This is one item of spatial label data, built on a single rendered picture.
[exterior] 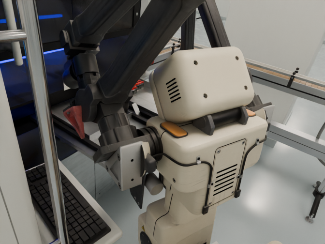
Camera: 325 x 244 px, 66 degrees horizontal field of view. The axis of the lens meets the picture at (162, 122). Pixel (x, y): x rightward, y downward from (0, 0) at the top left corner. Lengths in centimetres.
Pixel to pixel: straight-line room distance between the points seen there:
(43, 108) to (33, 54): 9
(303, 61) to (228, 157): 206
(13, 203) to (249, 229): 174
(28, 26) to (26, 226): 38
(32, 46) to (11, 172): 21
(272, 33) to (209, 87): 209
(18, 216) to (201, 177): 37
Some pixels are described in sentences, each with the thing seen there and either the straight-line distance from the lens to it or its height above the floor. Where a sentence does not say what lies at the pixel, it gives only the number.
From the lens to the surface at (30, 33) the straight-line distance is 41.
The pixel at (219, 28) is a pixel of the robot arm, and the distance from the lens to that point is 87.
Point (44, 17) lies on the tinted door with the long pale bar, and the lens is 112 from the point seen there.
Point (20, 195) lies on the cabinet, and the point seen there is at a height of 116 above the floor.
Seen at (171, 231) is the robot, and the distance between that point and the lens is 80.
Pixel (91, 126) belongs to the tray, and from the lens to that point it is 117.
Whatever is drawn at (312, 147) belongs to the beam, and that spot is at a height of 50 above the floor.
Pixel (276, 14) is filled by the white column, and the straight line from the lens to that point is 259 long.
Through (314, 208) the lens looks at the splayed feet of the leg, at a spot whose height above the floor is 9.
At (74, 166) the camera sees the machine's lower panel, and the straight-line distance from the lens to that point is 152.
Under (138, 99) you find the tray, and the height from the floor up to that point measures 88.
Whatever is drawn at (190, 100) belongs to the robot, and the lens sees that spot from 52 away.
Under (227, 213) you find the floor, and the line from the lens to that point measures 208.
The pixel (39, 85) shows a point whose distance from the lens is 44.
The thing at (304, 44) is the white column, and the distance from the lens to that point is 257.
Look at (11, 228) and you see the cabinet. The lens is 59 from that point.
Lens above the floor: 154
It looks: 33 degrees down
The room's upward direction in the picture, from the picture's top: 8 degrees clockwise
